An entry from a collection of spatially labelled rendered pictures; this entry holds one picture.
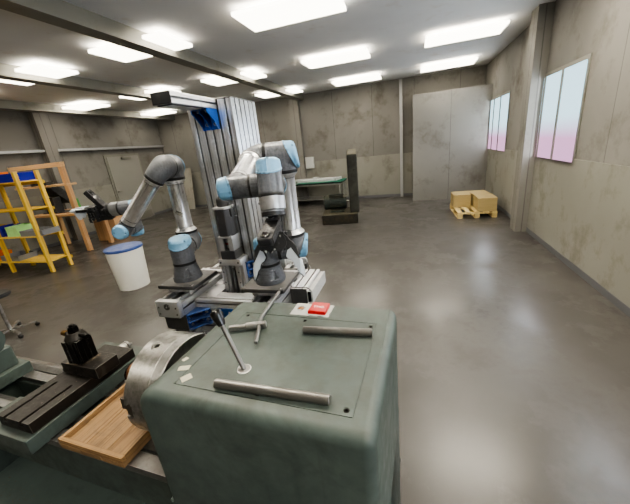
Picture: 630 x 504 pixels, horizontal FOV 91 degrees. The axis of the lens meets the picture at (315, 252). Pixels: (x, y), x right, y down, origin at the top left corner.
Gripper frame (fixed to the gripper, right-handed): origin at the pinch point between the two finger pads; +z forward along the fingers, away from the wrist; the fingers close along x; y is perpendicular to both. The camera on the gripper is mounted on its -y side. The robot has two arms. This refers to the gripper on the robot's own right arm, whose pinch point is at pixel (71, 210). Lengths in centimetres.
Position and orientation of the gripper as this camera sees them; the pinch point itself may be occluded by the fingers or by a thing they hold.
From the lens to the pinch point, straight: 212.7
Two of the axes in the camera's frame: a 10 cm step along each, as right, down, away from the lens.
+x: -1.0, -4.4, 8.9
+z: -9.9, 1.3, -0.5
